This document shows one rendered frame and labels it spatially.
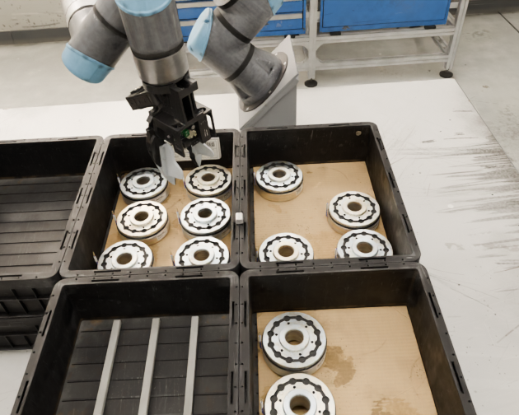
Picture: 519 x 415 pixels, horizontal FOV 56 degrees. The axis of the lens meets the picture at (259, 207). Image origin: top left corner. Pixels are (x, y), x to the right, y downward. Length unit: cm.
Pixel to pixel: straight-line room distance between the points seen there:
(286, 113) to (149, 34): 68
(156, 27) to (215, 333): 49
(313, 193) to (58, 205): 56
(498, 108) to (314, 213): 217
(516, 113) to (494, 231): 186
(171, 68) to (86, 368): 49
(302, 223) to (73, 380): 51
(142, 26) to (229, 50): 60
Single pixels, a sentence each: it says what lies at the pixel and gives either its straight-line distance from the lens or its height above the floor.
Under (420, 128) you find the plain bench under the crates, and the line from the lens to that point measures 154.
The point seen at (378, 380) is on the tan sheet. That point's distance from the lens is 82.
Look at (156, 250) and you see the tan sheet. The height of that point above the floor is 83.
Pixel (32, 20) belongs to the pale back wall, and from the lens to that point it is 407.
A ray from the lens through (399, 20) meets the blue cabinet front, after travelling 305.
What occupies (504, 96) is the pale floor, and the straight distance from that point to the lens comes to 320.
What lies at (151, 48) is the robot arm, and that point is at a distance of 70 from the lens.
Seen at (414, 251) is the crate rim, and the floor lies 93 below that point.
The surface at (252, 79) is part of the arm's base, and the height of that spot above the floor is 92.
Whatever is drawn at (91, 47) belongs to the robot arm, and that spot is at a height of 123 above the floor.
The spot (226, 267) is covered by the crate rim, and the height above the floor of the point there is 93.
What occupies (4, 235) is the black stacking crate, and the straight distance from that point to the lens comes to 115.
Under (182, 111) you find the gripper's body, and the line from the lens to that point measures 74.
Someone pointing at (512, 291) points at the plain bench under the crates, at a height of 70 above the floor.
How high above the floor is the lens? 156
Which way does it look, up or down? 44 degrees down
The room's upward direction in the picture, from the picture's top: 3 degrees counter-clockwise
